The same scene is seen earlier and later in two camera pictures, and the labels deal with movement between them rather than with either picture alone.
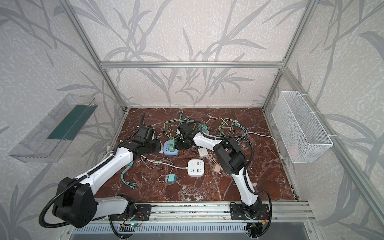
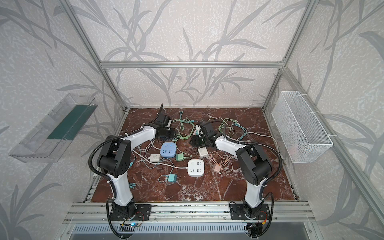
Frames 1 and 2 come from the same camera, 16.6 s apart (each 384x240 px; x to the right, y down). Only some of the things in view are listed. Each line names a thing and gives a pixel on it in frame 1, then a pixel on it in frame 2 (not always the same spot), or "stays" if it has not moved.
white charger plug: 203,152 stays
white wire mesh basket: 302,136 stays
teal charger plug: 172,178 stays
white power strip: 196,168 stays
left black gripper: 154,144 -> 162,118
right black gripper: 183,139 -> 199,139
